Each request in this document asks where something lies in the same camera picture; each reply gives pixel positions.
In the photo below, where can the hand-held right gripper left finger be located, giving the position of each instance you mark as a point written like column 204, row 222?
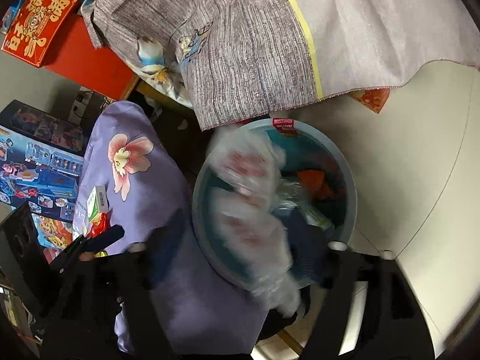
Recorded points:
column 165, row 251

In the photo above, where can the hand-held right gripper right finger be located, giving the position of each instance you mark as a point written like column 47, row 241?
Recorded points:
column 307, row 251

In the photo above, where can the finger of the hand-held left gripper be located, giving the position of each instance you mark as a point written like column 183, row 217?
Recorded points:
column 69, row 257
column 108, row 237

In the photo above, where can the red snack packet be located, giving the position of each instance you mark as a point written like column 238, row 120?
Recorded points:
column 100, row 228

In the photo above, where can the white green medicine box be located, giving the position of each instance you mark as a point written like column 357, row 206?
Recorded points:
column 98, row 202

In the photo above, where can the clear plastic bag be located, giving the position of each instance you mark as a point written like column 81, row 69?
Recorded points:
column 247, row 195

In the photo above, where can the teal plastic bin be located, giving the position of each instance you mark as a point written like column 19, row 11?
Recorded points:
column 339, row 165

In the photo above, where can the cartoon dog toy box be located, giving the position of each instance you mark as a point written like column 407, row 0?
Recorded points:
column 56, row 232

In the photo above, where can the purple floral cloth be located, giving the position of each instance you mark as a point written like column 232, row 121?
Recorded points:
column 150, row 195

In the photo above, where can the blue toy box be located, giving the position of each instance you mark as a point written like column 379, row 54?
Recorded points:
column 41, row 165

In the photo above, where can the red tag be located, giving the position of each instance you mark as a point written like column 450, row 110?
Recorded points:
column 285, row 125

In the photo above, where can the red gold patterned packet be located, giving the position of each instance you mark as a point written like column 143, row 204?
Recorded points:
column 371, row 101

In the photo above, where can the orange-red gift box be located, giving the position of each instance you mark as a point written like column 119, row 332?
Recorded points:
column 86, row 60

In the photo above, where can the grey striped floral cloth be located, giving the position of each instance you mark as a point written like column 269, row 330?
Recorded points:
column 262, row 45

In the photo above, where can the red printed gift box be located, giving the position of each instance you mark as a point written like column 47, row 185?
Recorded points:
column 37, row 26

